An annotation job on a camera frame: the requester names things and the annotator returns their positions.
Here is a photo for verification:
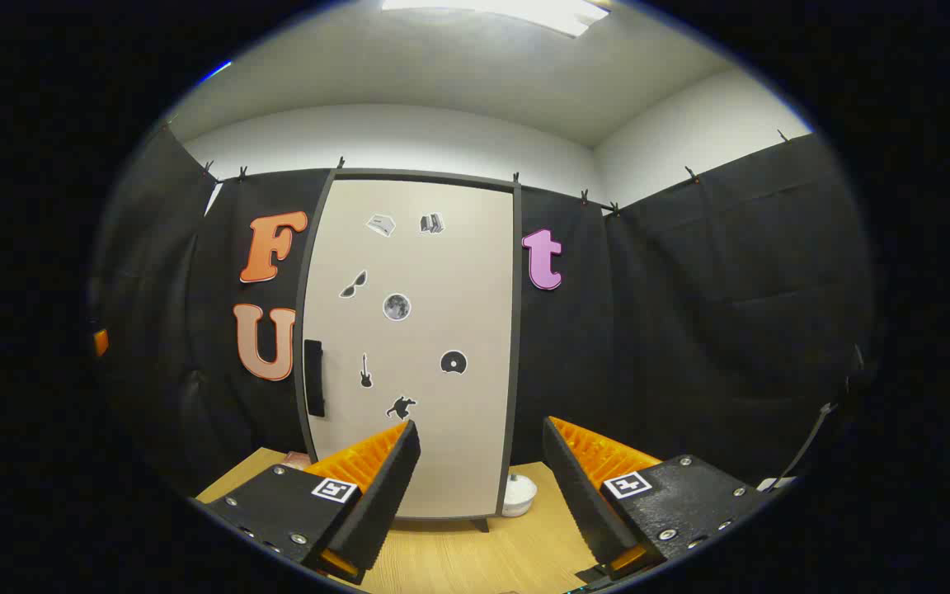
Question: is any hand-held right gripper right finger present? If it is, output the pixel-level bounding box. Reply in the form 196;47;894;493
543;416;773;582

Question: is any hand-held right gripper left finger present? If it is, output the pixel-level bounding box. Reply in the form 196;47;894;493
195;419;422;582

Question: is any black cabinet door handle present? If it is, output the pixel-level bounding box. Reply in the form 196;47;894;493
303;339;326;417

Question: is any beige cabinet door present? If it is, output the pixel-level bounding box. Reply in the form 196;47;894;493
303;177;515;521

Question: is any white round container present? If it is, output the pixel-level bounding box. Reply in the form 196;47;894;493
501;474;538;518

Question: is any black backdrop cloth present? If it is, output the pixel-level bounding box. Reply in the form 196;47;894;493
92;124;876;496

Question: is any row of small cloth clips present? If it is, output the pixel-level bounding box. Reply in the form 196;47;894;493
163;120;791;217

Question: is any ceiling light panel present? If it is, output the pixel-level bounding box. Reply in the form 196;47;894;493
382;0;612;38

